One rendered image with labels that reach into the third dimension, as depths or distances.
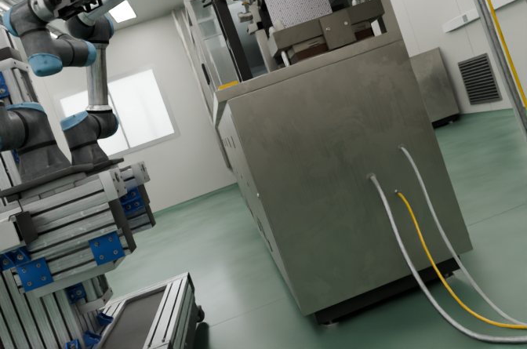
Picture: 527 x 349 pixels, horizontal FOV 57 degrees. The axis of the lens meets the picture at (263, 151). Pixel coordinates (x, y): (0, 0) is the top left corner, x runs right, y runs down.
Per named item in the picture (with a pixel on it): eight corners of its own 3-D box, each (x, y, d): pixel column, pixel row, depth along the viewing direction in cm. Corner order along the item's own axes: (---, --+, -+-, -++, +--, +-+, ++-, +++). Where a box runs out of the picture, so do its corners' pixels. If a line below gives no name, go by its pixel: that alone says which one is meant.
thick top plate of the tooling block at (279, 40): (271, 57, 180) (267, 42, 180) (370, 24, 184) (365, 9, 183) (278, 49, 164) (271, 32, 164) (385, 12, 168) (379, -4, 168)
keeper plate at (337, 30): (328, 51, 166) (318, 20, 165) (354, 41, 167) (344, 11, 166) (330, 49, 163) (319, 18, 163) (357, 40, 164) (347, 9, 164)
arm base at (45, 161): (13, 187, 142) (1, 154, 142) (34, 182, 157) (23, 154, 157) (63, 169, 143) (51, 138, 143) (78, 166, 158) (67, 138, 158)
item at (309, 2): (280, 46, 184) (264, 0, 184) (337, 27, 187) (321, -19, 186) (280, 45, 184) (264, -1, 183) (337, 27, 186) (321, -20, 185)
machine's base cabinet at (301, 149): (251, 222, 411) (216, 127, 407) (321, 196, 417) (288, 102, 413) (311, 345, 161) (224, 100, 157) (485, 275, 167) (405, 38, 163)
